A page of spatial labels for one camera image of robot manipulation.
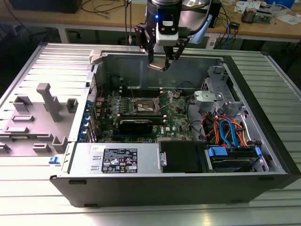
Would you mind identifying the black looped fan cable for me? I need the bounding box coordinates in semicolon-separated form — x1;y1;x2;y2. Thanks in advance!
172;81;198;99

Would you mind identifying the thin hanging plug cable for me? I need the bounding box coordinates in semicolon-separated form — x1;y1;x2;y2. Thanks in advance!
124;0;133;46

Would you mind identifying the printed paper card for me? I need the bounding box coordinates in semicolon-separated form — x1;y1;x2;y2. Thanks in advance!
235;0;250;13

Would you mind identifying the orange wire bundle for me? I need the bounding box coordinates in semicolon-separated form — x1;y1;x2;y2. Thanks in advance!
202;113;249;148

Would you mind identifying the silver drive cage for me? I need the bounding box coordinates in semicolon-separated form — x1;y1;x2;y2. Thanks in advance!
201;65;236;95

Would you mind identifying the small black tower box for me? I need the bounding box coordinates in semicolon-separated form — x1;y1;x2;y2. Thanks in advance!
210;0;223;29

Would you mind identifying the long wooden desk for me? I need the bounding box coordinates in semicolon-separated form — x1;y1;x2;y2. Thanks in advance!
0;0;301;44

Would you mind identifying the blue disk wire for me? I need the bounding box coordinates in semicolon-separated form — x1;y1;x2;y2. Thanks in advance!
218;119;240;149

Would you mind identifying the green motherboard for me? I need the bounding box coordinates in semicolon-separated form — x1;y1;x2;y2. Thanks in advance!
94;88;196;144

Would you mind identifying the black equipment case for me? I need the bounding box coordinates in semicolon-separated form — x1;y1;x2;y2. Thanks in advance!
9;0;83;14

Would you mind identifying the CPU socket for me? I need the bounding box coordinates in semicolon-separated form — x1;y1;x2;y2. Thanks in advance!
133;96;163;115

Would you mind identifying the thin metal locking lever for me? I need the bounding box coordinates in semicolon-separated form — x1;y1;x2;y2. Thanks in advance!
157;90;172;113
128;80;137;105

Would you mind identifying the black wire bundle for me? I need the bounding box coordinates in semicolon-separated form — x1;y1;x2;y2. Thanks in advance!
185;95;209;143

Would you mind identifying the grey metal device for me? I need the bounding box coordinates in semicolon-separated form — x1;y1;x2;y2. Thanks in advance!
255;8;278;24

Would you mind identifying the silver power supply unit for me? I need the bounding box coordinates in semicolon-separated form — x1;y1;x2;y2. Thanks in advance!
61;142;163;175

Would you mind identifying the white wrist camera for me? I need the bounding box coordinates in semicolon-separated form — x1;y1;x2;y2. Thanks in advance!
156;8;181;47

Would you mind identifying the black graphics card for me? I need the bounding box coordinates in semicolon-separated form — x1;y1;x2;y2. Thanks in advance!
117;119;154;135

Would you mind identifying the grey parts rack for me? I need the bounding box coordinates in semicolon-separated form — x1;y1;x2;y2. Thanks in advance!
0;82;79;157

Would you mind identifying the silver green CPU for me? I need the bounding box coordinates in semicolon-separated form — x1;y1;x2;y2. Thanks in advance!
147;58;168;72

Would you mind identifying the hard disk in blue carrier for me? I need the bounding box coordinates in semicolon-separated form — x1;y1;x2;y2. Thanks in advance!
206;145;263;174

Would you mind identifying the black labelled cable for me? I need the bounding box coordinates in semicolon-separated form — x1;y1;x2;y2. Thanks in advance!
110;75;125;90

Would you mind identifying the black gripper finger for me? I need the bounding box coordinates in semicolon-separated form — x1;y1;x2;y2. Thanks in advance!
163;37;190;71
134;23;156;65

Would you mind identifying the silver metal bracket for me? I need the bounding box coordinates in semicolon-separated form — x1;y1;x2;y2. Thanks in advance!
194;90;223;108

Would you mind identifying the blue desk cable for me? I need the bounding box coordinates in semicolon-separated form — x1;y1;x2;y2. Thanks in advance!
223;18;233;49

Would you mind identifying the copper coil device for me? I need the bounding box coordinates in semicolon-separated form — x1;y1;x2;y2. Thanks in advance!
242;6;257;24

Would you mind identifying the black PC case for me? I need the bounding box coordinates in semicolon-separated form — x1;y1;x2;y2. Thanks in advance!
49;48;301;208

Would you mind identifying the white paper sheet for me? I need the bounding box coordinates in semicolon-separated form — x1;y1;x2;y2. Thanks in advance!
275;13;301;26

